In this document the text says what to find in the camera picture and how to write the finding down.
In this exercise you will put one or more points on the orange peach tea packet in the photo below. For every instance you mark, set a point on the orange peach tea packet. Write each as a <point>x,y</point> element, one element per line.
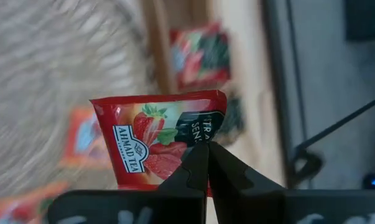
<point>84,137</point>
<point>19,205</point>

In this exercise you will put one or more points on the black table edge rail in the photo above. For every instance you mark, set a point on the black table edge rail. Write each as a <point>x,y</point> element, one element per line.
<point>277,93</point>

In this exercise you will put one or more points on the black frame foot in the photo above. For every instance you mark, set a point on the black frame foot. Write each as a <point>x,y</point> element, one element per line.
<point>308,168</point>

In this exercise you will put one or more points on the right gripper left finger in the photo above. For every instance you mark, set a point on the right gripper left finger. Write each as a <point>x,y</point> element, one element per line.
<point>174,205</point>

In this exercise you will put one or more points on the round woven straw placemat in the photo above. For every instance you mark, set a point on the round woven straw placemat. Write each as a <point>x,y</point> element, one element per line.
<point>50,77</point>

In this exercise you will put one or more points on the black computer box green light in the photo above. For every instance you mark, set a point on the black computer box green light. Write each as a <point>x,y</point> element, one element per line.
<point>366,18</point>

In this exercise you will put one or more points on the beige vanilla tea packet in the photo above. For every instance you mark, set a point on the beige vanilla tea packet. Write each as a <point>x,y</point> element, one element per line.
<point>232,121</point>

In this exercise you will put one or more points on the red strawberry tea packet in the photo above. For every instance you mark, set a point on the red strawberry tea packet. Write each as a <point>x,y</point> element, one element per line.
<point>137,140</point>
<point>199,59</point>

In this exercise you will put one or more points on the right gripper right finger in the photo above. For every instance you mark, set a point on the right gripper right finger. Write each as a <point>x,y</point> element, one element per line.
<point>252,205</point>

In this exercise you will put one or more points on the wooden tea caddy box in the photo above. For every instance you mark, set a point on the wooden tea caddy box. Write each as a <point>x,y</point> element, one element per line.
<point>157,46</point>

